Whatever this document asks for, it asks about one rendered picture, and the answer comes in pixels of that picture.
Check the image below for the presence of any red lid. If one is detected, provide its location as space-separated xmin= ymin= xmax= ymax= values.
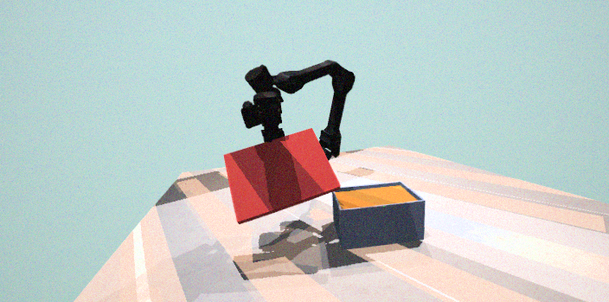
xmin=224 ymin=128 xmax=341 ymax=224

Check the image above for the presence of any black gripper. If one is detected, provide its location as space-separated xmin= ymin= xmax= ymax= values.
xmin=253 ymin=91 xmax=285 ymax=143

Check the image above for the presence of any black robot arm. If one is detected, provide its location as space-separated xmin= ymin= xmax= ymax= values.
xmin=241 ymin=60 xmax=355 ymax=161

